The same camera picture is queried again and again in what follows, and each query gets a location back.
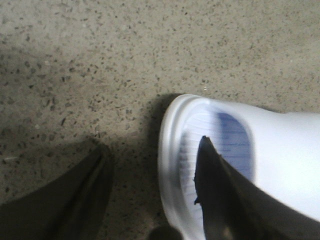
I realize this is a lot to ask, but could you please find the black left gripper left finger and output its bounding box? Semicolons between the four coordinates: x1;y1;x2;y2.
0;144;113;240

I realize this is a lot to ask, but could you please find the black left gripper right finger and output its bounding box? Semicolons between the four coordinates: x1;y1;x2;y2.
194;136;320;240

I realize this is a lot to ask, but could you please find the light blue slipper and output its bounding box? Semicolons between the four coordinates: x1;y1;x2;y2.
158;94;320;240

